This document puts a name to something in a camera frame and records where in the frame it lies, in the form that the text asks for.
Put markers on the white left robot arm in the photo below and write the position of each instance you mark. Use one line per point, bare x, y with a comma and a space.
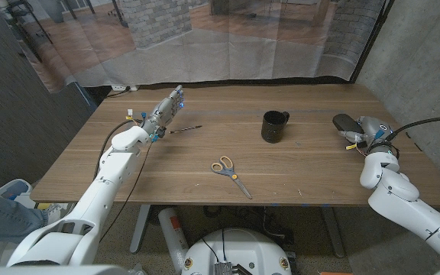
101, 191

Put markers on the dark grey partition panel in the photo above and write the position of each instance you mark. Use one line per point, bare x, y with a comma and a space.
17, 114

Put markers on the black glasses case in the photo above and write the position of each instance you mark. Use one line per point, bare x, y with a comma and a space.
346, 123

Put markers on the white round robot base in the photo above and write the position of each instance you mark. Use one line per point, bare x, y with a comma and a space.
239, 248

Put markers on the dark slim pen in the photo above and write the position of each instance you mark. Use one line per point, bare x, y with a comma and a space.
185, 129

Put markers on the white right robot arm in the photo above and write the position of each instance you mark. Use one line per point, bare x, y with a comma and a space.
403, 198

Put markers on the white and blue step stool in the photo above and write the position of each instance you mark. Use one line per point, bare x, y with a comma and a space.
13, 189

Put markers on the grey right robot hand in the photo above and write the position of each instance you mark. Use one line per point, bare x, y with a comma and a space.
373, 128

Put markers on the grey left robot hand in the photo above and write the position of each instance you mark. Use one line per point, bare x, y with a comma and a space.
162, 110

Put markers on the black backdrop stand pole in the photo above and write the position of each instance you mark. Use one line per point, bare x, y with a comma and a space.
373, 38

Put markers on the white roll with orange label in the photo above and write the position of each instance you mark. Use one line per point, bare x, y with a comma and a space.
172, 233

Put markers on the person's leg in jeans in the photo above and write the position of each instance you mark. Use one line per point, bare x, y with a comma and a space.
2, 219

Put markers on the white sneaker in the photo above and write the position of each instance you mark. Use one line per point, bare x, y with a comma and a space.
57, 214

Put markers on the white power strip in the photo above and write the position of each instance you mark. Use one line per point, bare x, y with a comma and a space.
122, 87

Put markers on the white robot torso edge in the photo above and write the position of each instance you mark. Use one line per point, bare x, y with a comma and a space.
52, 270

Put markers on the printed room backdrop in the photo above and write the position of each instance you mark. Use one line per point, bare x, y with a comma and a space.
212, 46

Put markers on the black mug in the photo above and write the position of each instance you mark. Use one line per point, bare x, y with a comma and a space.
273, 128

